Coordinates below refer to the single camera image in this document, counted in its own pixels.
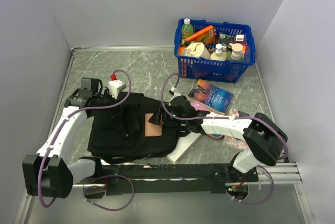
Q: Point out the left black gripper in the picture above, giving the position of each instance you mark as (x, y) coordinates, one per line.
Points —
(113, 111)

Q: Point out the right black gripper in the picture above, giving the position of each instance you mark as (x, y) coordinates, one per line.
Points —
(156, 117)

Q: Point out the brown leather wallet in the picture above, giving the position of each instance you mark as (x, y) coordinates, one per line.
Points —
(151, 130)

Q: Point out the black student backpack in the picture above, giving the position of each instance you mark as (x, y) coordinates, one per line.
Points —
(117, 134)

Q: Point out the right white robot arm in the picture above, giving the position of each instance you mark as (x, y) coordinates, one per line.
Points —
(267, 143)

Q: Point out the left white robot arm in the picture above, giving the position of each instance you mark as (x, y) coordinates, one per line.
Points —
(46, 174)

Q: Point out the beige crumpled paper bag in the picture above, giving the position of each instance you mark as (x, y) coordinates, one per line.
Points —
(196, 50)

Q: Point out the white square notebook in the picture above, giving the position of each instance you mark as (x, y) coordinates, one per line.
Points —
(183, 145)

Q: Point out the pink cartoon pencil case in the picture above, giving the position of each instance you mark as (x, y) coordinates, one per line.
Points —
(198, 106)

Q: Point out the blue sunset cover book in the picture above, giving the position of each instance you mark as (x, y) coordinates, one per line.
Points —
(211, 96)

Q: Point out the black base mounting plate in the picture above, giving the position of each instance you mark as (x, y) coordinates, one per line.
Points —
(168, 178)

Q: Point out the blue plastic shopping basket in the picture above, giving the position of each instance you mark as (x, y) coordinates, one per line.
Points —
(212, 70)

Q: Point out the floral cover book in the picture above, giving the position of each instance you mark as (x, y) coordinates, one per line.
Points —
(231, 142)

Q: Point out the white pump lotion bottle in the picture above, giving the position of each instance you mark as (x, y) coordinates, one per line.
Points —
(220, 53)

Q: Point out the green drink bottle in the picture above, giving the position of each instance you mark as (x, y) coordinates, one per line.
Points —
(187, 28)

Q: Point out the orange snack box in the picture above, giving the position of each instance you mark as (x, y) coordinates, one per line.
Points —
(206, 36)

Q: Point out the dark green packet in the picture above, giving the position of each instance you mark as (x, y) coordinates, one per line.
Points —
(225, 40)

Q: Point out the beige cap pump bottle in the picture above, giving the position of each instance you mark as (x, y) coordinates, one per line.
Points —
(236, 54)

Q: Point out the small white red box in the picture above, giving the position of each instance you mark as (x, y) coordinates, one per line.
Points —
(239, 38)

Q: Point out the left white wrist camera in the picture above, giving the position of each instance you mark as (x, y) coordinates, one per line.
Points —
(115, 86)

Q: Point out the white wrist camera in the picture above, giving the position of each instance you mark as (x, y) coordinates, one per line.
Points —
(115, 86)
(174, 93)

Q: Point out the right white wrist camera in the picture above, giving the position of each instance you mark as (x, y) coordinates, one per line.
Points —
(174, 93)

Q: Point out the aluminium rail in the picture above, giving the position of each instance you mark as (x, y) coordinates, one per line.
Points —
(283, 173)

